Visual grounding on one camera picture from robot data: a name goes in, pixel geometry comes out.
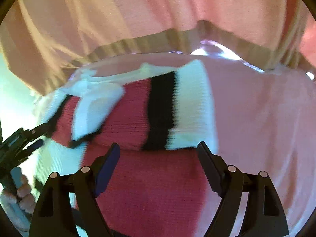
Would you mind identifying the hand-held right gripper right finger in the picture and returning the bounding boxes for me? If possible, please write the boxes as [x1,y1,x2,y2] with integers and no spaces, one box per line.
[197,141,290,237]

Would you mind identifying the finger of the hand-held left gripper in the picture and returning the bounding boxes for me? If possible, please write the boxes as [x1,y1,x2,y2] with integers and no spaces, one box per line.
[23,123,54,139]
[24,139,45,154]

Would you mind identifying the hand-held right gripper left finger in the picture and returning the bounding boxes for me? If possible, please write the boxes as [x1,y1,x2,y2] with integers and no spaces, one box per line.
[29,142,120,237]

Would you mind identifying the red black white striped sweater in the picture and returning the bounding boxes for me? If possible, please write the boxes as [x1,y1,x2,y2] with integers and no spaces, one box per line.
[35,60,219,237]

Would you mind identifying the person's left hand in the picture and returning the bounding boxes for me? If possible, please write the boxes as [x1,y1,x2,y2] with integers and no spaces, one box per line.
[0,174,37,228]

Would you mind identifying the pink patterned blanket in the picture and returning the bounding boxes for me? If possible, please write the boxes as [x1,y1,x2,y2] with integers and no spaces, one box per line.
[32,52,316,237]

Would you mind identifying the pink curtain with tan hem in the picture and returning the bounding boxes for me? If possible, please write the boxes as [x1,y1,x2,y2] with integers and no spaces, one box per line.
[0,0,316,97]

